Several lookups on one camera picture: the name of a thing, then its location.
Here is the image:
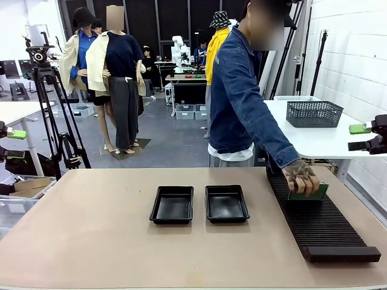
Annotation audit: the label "green perforated circuit board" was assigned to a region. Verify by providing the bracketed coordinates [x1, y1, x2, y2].
[288, 182, 330, 202]

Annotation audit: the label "black plastic ESD tray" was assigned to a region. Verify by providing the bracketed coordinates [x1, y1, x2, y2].
[148, 185, 195, 225]
[204, 184, 250, 224]

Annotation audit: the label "person's right denim forearm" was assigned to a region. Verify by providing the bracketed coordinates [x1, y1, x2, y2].
[262, 120, 302, 169]

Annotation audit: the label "person's tattooed right hand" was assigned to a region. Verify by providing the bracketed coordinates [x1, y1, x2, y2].
[281, 159, 320, 198]

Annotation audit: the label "black bag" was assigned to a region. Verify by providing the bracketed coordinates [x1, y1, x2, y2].
[5, 149, 61, 178]

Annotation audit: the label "white desk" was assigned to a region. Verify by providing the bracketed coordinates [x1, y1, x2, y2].
[0, 101, 55, 178]

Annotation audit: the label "brown cardboard box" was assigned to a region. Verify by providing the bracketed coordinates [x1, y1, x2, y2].
[8, 176, 52, 199]

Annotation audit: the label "white side table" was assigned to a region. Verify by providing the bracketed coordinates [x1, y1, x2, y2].
[262, 99, 387, 185]

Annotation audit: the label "black step stool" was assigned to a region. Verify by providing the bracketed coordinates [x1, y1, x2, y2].
[8, 82, 31, 102]

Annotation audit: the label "grey plastic mesh basket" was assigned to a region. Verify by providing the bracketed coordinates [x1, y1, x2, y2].
[285, 100, 345, 129]

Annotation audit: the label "clear plastic bin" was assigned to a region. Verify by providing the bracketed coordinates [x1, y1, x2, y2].
[0, 175, 58, 239]

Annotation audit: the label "black office chair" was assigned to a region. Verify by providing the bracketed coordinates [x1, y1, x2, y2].
[0, 59, 19, 80]
[18, 59, 36, 79]

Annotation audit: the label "clear floor bin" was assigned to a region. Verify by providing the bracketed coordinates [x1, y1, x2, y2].
[68, 105, 96, 118]

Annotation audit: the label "clear plastic container lid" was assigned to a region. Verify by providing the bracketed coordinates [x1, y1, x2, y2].
[273, 95, 321, 102]

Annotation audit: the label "thin black tripod stand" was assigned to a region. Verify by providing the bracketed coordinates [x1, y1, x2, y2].
[310, 29, 330, 97]

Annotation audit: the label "black slotted board rack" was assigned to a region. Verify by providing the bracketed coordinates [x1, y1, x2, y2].
[265, 156, 382, 263]

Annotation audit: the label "black light stand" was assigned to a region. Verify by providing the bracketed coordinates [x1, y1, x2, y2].
[268, 0, 312, 100]

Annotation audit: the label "mannequin in blue shirt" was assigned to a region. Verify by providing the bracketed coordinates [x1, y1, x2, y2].
[59, 27, 102, 118]

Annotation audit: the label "dark floor mat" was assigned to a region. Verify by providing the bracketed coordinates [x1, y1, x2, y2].
[99, 138, 152, 161]

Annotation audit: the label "person in denim jacket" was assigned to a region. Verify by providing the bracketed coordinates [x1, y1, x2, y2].
[205, 0, 302, 169]

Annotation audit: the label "mannequin in navy top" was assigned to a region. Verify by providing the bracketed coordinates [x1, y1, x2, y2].
[85, 4, 147, 155]

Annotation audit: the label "black brimmed hat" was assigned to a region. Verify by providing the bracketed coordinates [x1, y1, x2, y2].
[71, 7, 101, 30]

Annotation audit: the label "seated person in black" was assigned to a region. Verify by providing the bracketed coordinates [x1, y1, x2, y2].
[141, 45, 158, 88]

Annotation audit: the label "grey clear storage box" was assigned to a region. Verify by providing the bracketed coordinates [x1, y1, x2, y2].
[195, 104, 209, 121]
[175, 104, 196, 121]

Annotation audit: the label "black cabinet under table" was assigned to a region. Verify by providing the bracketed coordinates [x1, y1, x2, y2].
[174, 83, 207, 106]

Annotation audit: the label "person in blue shirt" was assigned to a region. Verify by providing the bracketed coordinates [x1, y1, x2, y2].
[193, 37, 209, 69]

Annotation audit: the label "black white bucket hat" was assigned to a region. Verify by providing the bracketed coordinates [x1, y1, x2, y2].
[209, 11, 232, 28]

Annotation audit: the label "background work table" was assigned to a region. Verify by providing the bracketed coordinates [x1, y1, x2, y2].
[164, 74, 208, 117]

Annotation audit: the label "small white background robot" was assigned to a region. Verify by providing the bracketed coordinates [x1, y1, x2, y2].
[171, 35, 191, 74]

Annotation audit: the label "black camera tripod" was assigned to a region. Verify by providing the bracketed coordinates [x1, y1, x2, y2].
[31, 66, 91, 181]

